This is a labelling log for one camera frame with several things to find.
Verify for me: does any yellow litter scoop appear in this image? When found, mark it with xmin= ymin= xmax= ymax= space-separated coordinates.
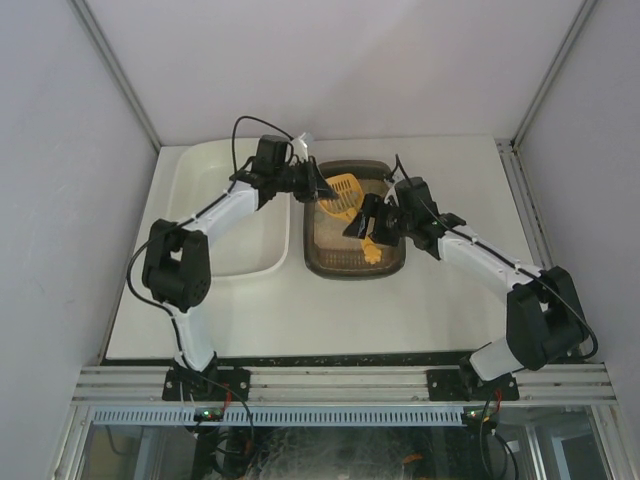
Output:
xmin=319 ymin=173 xmax=382 ymax=265

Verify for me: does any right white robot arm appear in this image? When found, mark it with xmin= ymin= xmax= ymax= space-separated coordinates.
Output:
xmin=343 ymin=162 xmax=599 ymax=391

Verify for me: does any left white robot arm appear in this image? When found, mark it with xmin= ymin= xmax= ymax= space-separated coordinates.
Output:
xmin=126 ymin=128 xmax=337 ymax=372

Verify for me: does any brown litter box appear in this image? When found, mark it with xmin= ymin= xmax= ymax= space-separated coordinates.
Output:
xmin=303 ymin=159 xmax=406 ymax=280

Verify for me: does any white plastic tub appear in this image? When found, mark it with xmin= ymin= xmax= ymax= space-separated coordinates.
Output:
xmin=166 ymin=140 xmax=290 ymax=280

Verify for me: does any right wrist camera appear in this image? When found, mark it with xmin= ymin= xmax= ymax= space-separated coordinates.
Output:
xmin=384 ymin=180 xmax=405 ymax=203

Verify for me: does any right aluminium side rail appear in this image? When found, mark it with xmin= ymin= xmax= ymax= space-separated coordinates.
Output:
xmin=495 ymin=139 xmax=556 ymax=269

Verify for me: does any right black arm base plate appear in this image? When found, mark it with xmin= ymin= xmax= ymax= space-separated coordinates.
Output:
xmin=426 ymin=368 xmax=520 ymax=402

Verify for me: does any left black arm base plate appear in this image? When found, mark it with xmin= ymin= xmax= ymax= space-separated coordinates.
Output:
xmin=162 ymin=357 xmax=251 ymax=402

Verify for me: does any aluminium front rail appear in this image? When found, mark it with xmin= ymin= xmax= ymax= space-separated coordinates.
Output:
xmin=72 ymin=364 xmax=617 ymax=406

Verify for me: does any left aluminium frame post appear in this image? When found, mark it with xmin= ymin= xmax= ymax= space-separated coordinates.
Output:
xmin=67 ymin=0 xmax=162 ymax=153

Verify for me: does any aluminium frame post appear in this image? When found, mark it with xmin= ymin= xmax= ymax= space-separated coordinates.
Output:
xmin=511 ymin=0 xmax=600 ymax=150
xmin=67 ymin=0 xmax=162 ymax=153

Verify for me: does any right aluminium frame post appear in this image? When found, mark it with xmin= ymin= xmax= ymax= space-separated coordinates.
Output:
xmin=511 ymin=0 xmax=600 ymax=150

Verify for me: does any grey slotted cable duct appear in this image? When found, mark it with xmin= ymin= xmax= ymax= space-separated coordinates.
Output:
xmin=93 ymin=406 xmax=464 ymax=427

